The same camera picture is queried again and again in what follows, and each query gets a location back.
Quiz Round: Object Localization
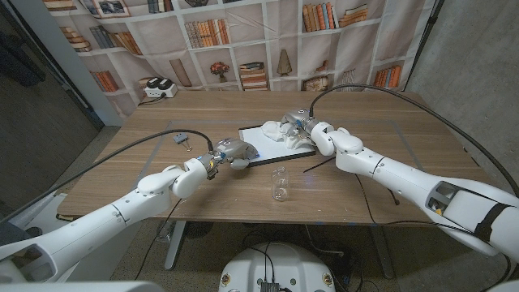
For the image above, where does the clear plastic bottle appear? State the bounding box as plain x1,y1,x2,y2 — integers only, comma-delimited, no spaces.
270,166,291,203

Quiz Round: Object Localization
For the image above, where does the thin black left wrist cable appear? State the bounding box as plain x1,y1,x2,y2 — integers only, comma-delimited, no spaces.
133,198,183,281

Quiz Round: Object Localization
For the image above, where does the loose black cable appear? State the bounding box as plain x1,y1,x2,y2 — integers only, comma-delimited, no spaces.
302,157,401,206

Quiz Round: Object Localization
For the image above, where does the white table leg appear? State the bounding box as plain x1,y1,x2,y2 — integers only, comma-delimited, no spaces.
164,221,187,271
368,225,397,280

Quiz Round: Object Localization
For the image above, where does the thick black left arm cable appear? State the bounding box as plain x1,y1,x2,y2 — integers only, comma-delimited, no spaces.
0,128,215,225

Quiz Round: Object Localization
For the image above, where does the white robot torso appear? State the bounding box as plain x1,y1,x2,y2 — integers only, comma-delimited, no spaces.
217,242,337,292

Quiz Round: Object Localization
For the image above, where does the white cloth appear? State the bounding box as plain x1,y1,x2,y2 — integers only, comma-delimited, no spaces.
259,120,315,150

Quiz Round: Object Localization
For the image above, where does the white power strip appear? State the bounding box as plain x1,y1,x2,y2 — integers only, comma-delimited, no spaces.
144,83,178,99

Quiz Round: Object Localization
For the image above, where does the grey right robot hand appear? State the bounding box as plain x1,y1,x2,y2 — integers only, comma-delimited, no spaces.
279,108,322,140

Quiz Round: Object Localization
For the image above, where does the black backdrop stand pole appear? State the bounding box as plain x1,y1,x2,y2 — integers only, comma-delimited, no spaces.
405,0,445,88

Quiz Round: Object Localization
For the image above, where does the small framed whiteboard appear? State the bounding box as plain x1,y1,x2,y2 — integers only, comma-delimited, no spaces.
238,123,316,168

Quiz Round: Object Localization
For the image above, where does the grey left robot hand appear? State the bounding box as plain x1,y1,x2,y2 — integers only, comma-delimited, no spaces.
198,137,261,178

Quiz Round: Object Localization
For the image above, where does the dark perforated panel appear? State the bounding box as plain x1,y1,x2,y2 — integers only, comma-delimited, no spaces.
0,0,105,212

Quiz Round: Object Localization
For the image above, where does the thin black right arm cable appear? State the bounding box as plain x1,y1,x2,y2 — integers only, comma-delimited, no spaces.
354,173,487,238

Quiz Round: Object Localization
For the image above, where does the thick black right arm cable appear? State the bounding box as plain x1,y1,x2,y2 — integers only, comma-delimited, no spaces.
308,83,519,198

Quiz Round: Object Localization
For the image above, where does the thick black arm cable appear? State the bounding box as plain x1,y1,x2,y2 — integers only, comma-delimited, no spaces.
308,83,519,198
0,128,215,225

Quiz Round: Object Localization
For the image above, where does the printed bookshelf backdrop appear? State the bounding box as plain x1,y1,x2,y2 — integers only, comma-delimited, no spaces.
42,0,441,119

